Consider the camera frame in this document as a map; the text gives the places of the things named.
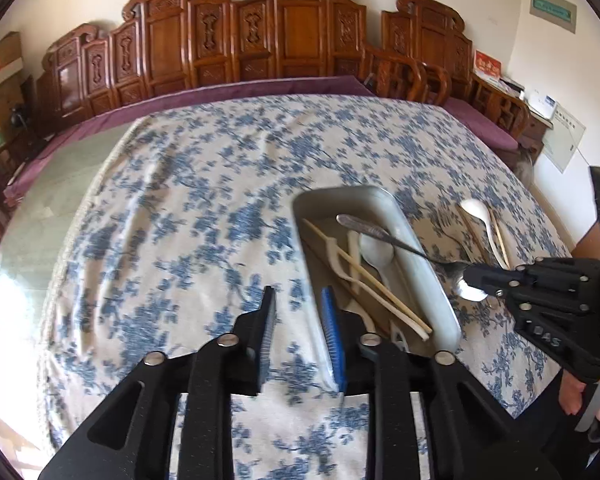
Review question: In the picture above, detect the small metal spoon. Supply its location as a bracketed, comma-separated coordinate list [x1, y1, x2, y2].
[336, 214, 488, 302]

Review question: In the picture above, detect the metal fork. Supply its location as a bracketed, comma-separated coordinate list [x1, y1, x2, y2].
[434, 209, 469, 258]

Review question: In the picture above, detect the cream chopstick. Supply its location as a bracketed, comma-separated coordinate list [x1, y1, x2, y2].
[302, 219, 432, 340]

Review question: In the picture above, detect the large metal spoon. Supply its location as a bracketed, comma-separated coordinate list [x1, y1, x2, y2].
[358, 234, 411, 304]

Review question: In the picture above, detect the brown wooden chopstick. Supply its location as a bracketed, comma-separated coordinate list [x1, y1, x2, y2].
[456, 205, 490, 263]

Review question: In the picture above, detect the white plastic spork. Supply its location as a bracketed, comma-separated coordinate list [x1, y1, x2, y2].
[325, 231, 427, 349]

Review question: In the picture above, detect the purple armchair cushion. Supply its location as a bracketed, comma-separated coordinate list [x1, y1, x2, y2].
[443, 98, 518, 152]

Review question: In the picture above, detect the grey metal utensil tray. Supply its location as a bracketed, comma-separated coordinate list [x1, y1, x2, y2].
[291, 185, 463, 356]

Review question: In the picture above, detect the wooden side table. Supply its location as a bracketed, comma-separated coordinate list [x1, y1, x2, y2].
[518, 112, 553, 164]

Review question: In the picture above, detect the white router box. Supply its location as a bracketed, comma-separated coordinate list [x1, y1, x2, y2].
[526, 90, 557, 120]

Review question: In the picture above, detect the red card on table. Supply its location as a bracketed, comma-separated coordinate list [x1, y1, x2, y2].
[474, 50, 502, 80]

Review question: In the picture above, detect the carved wooden sofa bench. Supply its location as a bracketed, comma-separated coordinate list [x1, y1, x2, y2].
[34, 0, 426, 131]

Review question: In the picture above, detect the purple sofa cushion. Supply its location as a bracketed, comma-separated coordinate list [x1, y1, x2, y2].
[4, 75, 374, 205]

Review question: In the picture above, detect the white wall panel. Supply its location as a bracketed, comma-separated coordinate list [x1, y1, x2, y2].
[543, 104, 585, 174]

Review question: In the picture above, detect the grey wall electrical box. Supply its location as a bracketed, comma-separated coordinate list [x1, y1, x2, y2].
[529, 0, 578, 34]

